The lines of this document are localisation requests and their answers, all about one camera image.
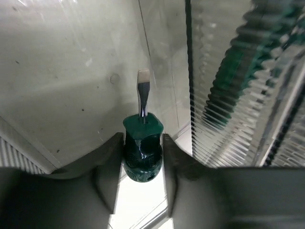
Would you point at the green stubby screwdriver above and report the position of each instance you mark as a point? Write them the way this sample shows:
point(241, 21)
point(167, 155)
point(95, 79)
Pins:
point(142, 152)

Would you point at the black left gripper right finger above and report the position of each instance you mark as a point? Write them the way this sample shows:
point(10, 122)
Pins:
point(201, 197)

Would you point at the clear plastic organizer case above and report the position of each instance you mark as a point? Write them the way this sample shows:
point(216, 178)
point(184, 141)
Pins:
point(210, 27)

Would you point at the smoky plastic drawer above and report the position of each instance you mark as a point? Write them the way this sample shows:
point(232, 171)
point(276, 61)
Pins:
point(68, 74)

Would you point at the green handled pliers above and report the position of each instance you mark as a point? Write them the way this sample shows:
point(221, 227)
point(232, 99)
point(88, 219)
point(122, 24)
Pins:
point(267, 31)

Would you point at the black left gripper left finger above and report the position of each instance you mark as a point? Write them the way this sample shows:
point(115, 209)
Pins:
point(80, 195)

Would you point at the aluminium table rail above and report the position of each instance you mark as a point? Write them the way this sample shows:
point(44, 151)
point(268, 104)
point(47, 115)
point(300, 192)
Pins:
point(152, 220)

